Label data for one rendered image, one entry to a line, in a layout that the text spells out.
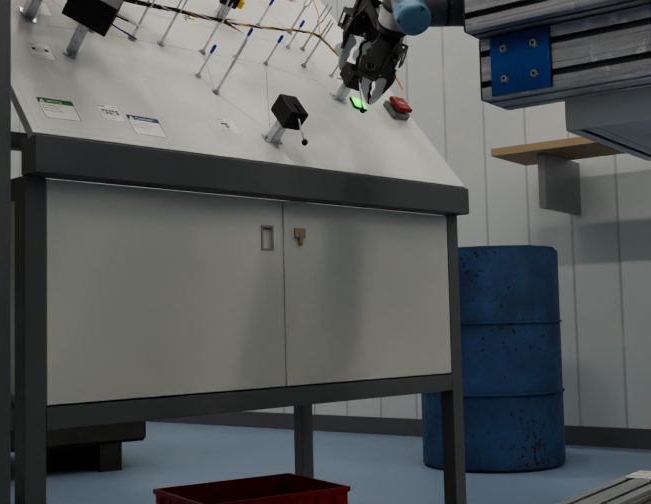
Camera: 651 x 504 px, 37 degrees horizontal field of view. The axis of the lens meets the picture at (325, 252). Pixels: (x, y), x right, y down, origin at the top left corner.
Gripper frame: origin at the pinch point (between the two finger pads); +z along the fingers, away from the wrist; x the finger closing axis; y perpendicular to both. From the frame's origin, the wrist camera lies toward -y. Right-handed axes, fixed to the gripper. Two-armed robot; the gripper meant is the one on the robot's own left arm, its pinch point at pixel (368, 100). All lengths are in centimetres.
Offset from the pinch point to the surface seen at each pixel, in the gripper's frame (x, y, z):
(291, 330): -15, -54, 25
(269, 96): 18.0, -16.9, -0.5
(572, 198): -46, 162, 107
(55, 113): 32, -76, -19
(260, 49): 30.9, 0.7, 0.7
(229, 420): 62, 113, 298
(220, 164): 9, -53, -7
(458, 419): -53, -23, 58
